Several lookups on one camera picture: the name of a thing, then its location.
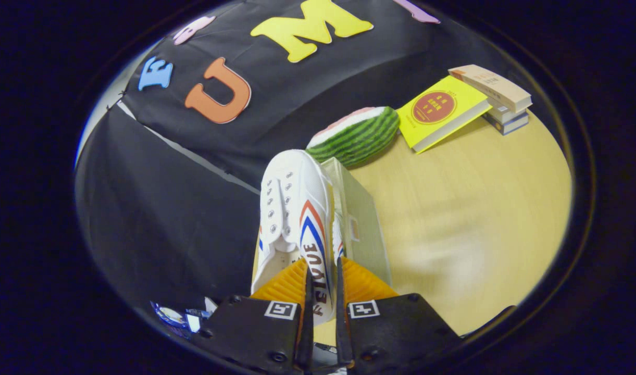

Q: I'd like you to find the blue grey book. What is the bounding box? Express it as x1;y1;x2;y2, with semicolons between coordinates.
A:
481;112;530;136

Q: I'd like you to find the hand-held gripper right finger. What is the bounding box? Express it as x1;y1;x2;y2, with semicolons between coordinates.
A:
335;256;463;369

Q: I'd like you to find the yellow book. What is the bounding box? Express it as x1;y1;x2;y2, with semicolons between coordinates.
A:
395;75;493;155

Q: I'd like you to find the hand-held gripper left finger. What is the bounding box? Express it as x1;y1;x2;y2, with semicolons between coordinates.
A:
192;257;315;373

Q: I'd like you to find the white book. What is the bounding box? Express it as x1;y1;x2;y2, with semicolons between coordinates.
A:
485;103;528;126

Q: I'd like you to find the pale green storage box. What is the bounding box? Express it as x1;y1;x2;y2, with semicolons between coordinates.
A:
253;157;393;287

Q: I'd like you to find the watermelon slice plush toy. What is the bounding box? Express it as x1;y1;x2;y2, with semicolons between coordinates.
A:
305;106;401;169

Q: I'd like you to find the beige book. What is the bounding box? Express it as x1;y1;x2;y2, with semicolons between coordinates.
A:
447;64;533;114

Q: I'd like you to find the black backdrop cloth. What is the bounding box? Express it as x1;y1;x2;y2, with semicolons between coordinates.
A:
76;0;506;313

